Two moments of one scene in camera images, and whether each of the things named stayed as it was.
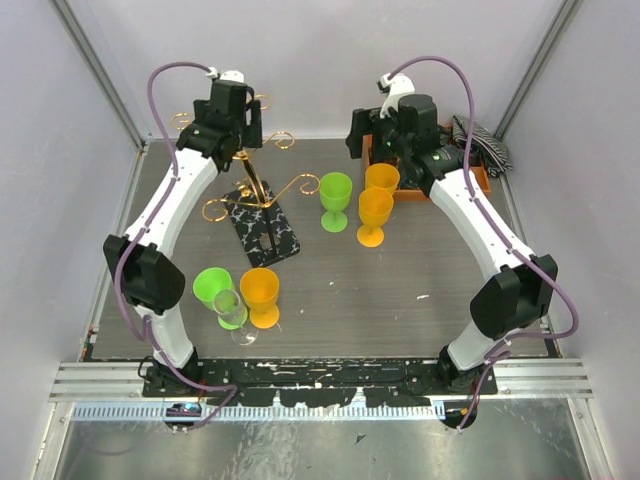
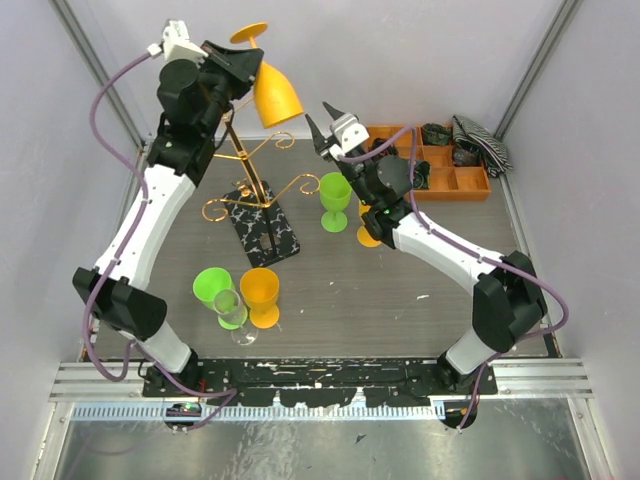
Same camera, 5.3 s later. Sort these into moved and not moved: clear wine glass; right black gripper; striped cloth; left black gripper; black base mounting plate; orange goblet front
Moved: left black gripper; right black gripper
Not moved: striped cloth; orange goblet front; clear wine glass; black base mounting plate
